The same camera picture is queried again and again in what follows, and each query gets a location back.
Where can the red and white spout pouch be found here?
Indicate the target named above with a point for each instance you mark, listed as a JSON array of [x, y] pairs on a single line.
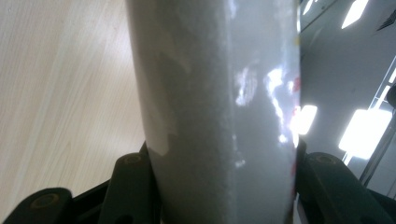
[[202, 109]]

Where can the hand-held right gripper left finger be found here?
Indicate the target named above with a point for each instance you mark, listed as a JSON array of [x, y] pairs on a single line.
[[134, 193]]

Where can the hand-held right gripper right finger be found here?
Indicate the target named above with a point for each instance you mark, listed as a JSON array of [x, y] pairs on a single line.
[[330, 193]]

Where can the ceiling light panel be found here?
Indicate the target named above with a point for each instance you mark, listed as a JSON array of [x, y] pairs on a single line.
[[307, 119], [364, 133], [355, 14]]

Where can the metal stand pole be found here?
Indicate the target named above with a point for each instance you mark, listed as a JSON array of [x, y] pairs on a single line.
[[378, 155]]

